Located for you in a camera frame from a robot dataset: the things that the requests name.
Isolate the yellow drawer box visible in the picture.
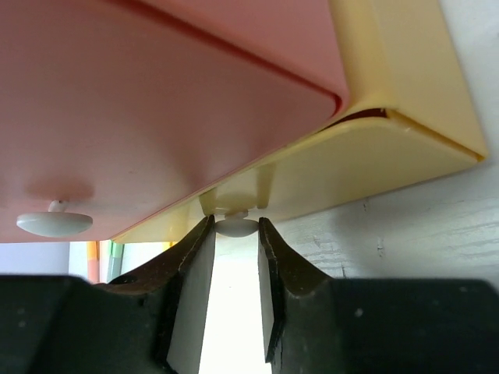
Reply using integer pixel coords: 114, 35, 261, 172
115, 1, 488, 243

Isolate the green cap highlighter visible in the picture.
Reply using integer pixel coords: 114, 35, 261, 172
107, 241, 124, 283

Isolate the orange cap highlighter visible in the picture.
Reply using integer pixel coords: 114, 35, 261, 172
87, 241, 100, 284

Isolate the orange drawer box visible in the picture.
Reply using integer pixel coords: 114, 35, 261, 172
1, 1, 348, 243

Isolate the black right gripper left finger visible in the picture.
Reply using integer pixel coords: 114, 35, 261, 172
1, 217, 215, 373

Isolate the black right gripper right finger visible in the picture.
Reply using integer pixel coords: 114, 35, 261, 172
258, 218, 498, 373

